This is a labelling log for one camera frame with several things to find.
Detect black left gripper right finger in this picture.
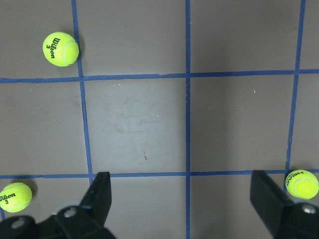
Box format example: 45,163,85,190
250,170,319,239

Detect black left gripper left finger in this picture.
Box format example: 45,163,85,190
0,172,115,239

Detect tennis ball table centre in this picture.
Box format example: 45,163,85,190
285,170,319,200

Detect tennis ball left far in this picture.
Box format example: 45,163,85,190
0,182,32,213

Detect tennis ball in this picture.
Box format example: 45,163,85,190
0,182,32,213
42,32,79,67

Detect tennis ball left front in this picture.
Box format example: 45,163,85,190
42,32,79,67

